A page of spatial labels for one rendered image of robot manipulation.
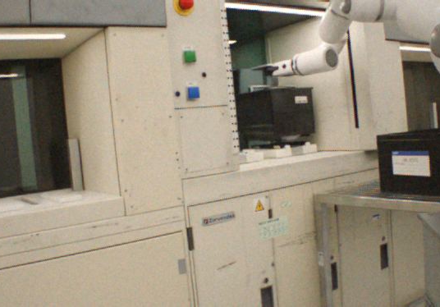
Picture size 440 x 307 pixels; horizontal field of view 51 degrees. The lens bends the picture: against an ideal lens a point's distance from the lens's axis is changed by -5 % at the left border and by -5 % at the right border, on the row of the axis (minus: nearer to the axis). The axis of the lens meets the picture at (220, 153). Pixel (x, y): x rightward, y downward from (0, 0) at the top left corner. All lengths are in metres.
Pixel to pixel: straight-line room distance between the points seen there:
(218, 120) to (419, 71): 1.82
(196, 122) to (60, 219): 0.45
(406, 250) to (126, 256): 1.20
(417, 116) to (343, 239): 1.35
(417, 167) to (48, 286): 1.02
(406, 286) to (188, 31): 1.34
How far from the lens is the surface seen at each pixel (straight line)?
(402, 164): 1.44
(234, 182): 1.38
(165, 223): 1.28
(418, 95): 2.94
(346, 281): 1.77
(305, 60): 1.70
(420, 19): 1.14
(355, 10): 1.27
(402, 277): 2.04
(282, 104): 1.77
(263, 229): 1.46
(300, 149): 1.82
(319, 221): 1.56
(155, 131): 1.25
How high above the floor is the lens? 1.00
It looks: 3 degrees down
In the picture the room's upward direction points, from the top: 6 degrees counter-clockwise
